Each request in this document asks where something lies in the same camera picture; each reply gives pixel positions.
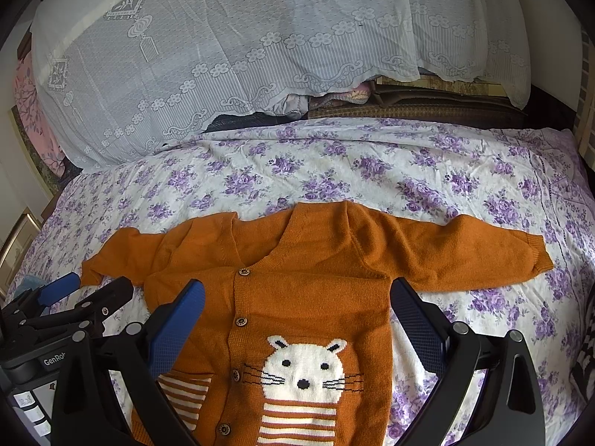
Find orange knitted cat cardigan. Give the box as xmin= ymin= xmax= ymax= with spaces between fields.
xmin=82 ymin=201 xmax=553 ymax=445

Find light blue fuzzy cloth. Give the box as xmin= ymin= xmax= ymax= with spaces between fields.
xmin=14 ymin=275 xmax=47 ymax=297

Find pink floral hanging cloth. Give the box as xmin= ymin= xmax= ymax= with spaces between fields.
xmin=13 ymin=51 xmax=65 ymax=177

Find white lace cover cloth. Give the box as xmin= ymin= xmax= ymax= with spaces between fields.
xmin=31 ymin=0 xmax=530 ymax=169

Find stacked folded blankets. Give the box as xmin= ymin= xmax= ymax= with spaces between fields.
xmin=203 ymin=75 xmax=532 ymax=133

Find gold picture frame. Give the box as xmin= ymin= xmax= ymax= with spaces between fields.
xmin=0 ymin=209 xmax=41 ymax=297

